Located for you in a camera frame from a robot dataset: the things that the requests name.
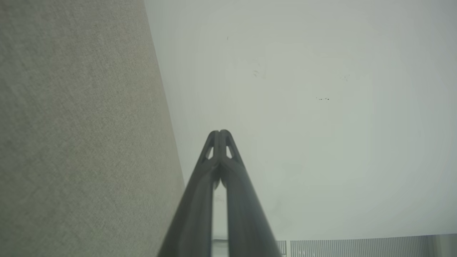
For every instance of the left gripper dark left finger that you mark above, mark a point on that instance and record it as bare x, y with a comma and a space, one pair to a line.
194, 214

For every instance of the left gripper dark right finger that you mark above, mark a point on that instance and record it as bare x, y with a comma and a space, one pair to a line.
242, 214

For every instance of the white ribbed radiator panel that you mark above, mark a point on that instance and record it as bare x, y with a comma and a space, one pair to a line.
357, 248

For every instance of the grey fabric sofa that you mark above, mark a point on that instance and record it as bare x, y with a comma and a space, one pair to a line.
78, 135

